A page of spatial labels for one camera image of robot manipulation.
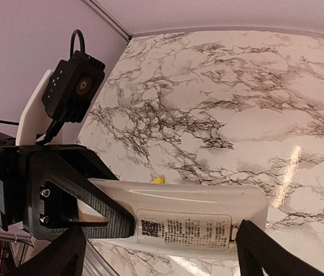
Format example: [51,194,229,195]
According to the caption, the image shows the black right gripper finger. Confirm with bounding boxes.
[236,220,324,276]

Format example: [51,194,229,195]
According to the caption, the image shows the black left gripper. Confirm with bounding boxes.
[0,144,135,276]

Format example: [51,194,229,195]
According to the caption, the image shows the white remote control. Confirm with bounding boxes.
[77,177,269,258]

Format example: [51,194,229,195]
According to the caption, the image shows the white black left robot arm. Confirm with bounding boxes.
[0,132,135,275]

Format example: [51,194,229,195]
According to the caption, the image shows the aluminium front frame rail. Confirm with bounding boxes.
[0,227,119,275]

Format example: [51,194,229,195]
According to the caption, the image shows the yellow handled screwdriver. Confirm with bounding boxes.
[153,177,165,185]

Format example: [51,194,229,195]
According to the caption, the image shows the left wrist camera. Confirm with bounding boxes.
[14,50,106,146]

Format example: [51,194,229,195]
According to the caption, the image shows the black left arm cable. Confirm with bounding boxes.
[70,29,85,55]

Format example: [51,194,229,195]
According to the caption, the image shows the aluminium left corner post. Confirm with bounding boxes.
[82,0,132,43]

